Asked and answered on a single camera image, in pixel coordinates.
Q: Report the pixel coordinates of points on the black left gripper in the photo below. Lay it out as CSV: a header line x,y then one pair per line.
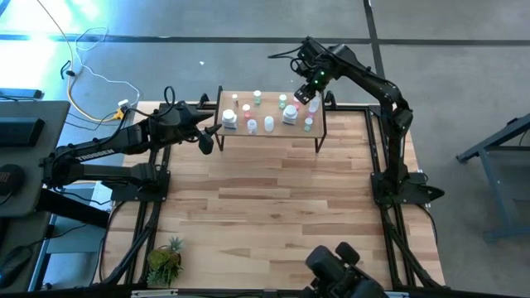
x,y
184,122

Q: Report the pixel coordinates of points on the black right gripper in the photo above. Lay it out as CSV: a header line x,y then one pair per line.
x,y
315,76

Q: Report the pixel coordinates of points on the plain white bottle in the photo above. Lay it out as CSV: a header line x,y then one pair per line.
x,y
314,107
268,124

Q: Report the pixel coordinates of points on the white bottle blue label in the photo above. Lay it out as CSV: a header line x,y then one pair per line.
x,y
229,119
290,115

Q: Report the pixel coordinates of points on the clear bottle white cap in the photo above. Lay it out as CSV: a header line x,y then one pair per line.
x,y
251,126

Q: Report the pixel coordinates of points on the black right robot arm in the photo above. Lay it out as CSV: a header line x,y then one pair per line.
x,y
372,83

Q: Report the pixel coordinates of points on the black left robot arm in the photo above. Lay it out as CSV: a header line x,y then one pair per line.
x,y
95,154

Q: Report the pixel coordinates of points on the wooden shelf black metal legs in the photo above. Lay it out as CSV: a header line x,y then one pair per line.
x,y
269,108

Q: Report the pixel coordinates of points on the white power adapter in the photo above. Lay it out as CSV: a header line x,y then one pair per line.
x,y
123,103

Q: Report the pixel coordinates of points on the small green succulent plant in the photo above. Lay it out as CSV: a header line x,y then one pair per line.
x,y
165,260

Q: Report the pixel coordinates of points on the grey desk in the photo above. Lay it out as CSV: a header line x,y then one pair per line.
x,y
41,111

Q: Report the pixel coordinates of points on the black bulky object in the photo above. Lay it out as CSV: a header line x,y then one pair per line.
x,y
339,273

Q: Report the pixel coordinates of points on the flat black device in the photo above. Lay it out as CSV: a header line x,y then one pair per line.
x,y
20,93

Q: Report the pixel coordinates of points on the black round puck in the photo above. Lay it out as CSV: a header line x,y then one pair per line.
x,y
10,179

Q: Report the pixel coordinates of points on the black computer mouse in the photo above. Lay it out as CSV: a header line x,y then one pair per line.
x,y
14,260

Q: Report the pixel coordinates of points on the black table edge bracket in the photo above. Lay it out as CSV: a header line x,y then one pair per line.
x,y
372,157

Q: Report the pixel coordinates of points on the blue-grey metal table frame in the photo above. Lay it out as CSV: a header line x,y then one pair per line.
x,y
494,186

